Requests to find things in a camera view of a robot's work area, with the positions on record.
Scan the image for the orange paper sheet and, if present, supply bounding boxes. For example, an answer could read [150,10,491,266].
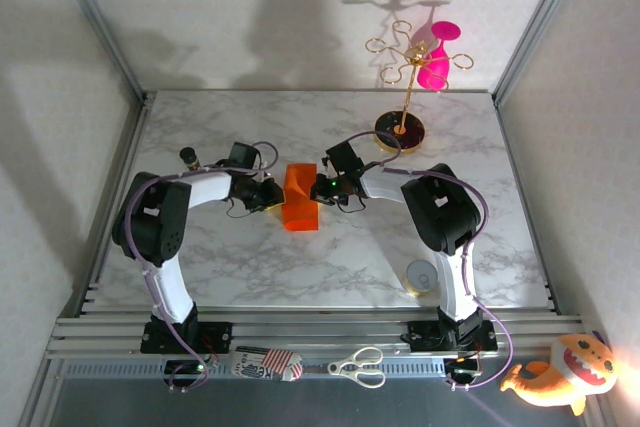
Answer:
[281,162,321,233]

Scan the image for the small dark bottle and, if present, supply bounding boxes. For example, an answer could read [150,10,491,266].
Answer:
[179,145,204,172]

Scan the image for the gold wine glass rack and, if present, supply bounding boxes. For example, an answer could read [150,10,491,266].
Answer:
[364,20,475,154]

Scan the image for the silver tin can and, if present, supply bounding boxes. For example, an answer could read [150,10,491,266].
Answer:
[404,259,439,297]

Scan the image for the printed striped pouch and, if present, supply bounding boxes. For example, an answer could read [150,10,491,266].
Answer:
[230,345,304,382]

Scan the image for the pink wine glass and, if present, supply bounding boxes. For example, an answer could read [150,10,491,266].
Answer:
[417,20,462,92]

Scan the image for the small circuit board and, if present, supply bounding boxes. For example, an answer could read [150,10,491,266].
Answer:
[444,354,485,384]
[163,359,211,392]

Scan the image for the orange fish plush toy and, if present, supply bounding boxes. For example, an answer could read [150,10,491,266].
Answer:
[500,330,619,417]

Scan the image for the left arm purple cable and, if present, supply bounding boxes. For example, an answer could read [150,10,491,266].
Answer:
[123,140,280,394]

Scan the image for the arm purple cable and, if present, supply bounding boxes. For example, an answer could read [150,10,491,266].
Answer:
[344,130,516,393]
[123,140,280,394]

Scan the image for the aluminium cross rail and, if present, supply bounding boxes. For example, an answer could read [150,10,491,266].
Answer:
[47,314,586,361]

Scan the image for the aluminium side rail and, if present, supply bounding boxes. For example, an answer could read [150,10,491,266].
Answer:
[494,96,561,313]
[74,96,151,318]

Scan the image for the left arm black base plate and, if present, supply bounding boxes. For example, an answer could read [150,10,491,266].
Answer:
[140,320,234,354]

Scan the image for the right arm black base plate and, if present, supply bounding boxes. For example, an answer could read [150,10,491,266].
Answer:
[401,319,499,352]

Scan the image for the white handled scissors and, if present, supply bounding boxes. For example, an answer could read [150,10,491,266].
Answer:
[327,345,387,389]

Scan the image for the perforated metal cable tray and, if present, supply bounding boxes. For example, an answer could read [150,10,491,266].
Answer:
[59,359,449,381]

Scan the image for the aluminium frame post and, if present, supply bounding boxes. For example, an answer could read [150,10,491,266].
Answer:
[47,0,147,104]
[492,0,587,106]

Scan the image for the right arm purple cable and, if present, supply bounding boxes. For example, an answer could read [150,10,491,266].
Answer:
[344,130,516,393]

